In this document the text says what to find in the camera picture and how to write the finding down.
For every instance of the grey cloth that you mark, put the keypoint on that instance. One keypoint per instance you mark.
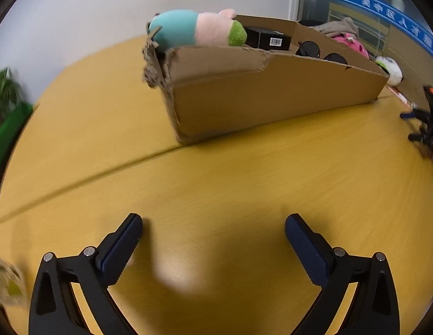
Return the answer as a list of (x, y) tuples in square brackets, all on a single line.
[(338, 26)]

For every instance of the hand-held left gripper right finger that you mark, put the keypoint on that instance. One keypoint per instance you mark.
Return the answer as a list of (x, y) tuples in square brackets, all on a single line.
[(307, 247)]

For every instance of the dark cloth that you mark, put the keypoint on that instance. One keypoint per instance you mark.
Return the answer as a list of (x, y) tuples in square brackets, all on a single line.
[(310, 23)]

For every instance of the pale printed packet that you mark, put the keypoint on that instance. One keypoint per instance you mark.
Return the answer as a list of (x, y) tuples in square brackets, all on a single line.
[(9, 279)]

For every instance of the brown cardboard box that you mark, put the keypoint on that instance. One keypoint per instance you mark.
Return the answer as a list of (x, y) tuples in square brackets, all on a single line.
[(255, 101)]

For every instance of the white plush toy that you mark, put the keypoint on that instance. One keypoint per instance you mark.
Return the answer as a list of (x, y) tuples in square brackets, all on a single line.
[(391, 68)]

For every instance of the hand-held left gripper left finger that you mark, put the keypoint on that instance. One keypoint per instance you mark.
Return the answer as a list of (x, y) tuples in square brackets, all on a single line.
[(120, 247)]

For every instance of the blue wall banner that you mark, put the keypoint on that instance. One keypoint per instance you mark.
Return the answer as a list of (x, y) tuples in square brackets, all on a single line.
[(377, 5)]

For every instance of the black sunglasses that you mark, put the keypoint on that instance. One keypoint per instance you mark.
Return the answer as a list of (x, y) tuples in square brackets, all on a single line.
[(309, 49)]

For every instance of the green planter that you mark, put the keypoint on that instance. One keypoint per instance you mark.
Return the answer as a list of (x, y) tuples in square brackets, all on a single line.
[(9, 132)]

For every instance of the white and red pen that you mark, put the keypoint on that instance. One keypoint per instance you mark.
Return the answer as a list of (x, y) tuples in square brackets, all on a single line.
[(399, 96)]

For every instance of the teal and pink plush toy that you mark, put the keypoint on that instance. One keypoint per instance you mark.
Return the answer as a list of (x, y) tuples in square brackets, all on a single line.
[(178, 26)]

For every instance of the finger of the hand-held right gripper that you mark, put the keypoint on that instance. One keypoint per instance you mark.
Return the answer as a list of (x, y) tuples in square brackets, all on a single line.
[(413, 114), (417, 136)]

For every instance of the wooden desktop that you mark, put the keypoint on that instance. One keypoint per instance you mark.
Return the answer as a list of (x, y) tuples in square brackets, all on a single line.
[(237, 181)]

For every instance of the small black box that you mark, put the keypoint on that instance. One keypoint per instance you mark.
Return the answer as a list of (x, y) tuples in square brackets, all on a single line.
[(262, 38)]

